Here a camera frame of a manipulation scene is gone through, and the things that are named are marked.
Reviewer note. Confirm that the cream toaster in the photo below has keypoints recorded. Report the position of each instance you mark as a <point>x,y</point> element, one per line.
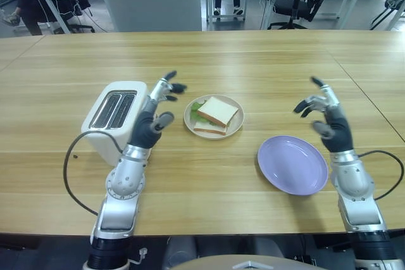
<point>104,143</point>

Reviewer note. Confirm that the purple plate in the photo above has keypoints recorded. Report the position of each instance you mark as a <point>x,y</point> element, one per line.
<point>292,165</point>

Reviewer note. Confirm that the bread slice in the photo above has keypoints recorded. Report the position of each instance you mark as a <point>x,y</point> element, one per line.
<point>218,110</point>
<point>207,129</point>

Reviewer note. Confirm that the robot body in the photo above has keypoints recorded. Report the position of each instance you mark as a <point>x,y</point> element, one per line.
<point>221,263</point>

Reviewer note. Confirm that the green lettuce leaf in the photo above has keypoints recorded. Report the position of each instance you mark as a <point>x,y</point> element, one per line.
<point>196,110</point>

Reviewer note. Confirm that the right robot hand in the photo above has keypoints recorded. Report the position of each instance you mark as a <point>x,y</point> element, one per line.
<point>340,134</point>

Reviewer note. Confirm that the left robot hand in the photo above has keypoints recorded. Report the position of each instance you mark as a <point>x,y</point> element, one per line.
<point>144,131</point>

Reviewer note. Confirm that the beige plate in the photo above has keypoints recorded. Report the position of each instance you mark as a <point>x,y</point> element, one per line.
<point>235,124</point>

